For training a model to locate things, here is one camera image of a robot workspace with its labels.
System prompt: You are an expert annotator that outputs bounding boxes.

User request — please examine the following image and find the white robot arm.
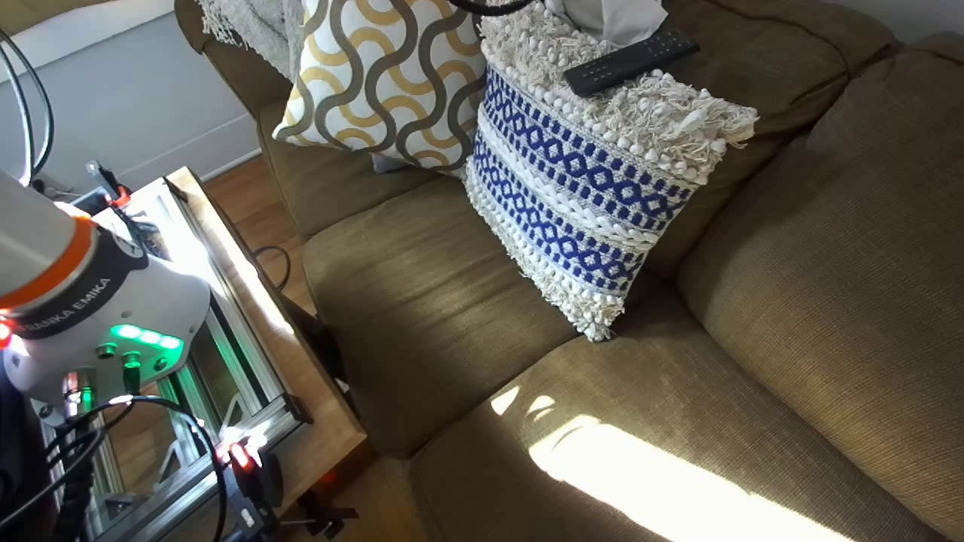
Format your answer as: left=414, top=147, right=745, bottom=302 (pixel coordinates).
left=0, top=181, right=209, bottom=400

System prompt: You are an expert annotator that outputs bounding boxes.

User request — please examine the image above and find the blue patterned white pillow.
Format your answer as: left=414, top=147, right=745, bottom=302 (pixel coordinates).
left=463, top=4, right=760, bottom=341

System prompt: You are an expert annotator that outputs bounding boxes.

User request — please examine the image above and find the yellow grey wave pillow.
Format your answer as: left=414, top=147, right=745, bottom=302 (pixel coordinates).
left=273, top=0, right=484, bottom=172

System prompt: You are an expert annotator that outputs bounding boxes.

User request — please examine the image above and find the white tissue paper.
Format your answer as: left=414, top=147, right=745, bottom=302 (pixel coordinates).
left=546, top=0, right=669, bottom=47

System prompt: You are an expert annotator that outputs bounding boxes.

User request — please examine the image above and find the black remote control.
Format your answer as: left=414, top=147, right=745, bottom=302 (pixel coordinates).
left=563, top=28, right=694, bottom=97

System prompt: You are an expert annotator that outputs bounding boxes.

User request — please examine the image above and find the cream knitted blanket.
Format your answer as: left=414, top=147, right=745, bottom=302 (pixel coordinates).
left=196, top=0, right=300, bottom=47

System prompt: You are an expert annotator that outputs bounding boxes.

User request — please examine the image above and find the brown fabric sofa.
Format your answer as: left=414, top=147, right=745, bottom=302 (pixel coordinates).
left=172, top=0, right=964, bottom=542

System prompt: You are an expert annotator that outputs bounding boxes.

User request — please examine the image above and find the wooden table with metal frame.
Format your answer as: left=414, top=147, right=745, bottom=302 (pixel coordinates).
left=88, top=169, right=363, bottom=542

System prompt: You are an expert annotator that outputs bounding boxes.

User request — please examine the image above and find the black cable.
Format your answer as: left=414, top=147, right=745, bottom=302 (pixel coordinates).
left=0, top=394, right=231, bottom=542

